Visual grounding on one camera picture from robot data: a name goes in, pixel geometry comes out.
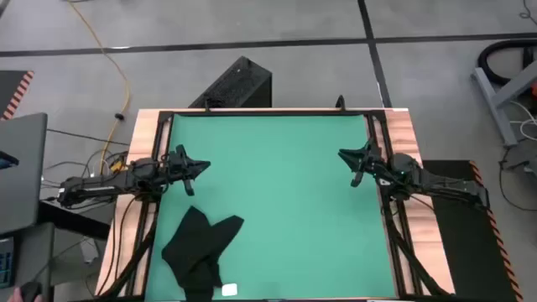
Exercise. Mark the black table clamp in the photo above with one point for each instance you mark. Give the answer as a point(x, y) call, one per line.
point(207, 105)
point(340, 102)

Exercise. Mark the black computer mouse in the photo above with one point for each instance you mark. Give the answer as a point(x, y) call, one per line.
point(31, 289)

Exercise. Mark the person's hand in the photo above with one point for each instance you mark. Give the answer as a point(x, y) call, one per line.
point(12, 295)

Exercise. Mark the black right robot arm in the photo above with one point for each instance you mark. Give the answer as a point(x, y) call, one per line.
point(440, 182)

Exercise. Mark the black computer tower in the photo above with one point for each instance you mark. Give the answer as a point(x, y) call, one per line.
point(239, 86)

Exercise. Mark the grey metal stand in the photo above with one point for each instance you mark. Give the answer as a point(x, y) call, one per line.
point(493, 100)

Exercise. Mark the silver mounting plate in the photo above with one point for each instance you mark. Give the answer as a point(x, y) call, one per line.
point(384, 183)

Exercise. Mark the blue-lit keypad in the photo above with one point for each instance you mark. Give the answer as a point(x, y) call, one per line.
point(6, 264)

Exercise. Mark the dark phone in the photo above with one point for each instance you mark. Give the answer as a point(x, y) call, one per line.
point(6, 160)

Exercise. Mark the green table mat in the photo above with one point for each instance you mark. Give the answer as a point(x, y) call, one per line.
point(293, 230)

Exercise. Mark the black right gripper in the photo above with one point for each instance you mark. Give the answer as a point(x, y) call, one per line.
point(376, 165)

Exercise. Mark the orange tool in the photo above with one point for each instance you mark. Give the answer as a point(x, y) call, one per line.
point(533, 90)

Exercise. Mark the black towel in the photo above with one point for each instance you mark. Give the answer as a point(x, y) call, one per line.
point(197, 251)

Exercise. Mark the black desk shelf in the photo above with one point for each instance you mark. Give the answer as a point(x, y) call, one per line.
point(75, 220)

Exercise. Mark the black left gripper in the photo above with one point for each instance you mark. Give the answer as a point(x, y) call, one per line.
point(173, 170)

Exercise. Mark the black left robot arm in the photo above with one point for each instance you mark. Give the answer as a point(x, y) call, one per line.
point(96, 186)

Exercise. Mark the black metal table frame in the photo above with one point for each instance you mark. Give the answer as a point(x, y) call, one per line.
point(272, 113)

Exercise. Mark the black mat orange-striped edge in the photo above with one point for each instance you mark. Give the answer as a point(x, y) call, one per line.
point(10, 90)
point(465, 235)

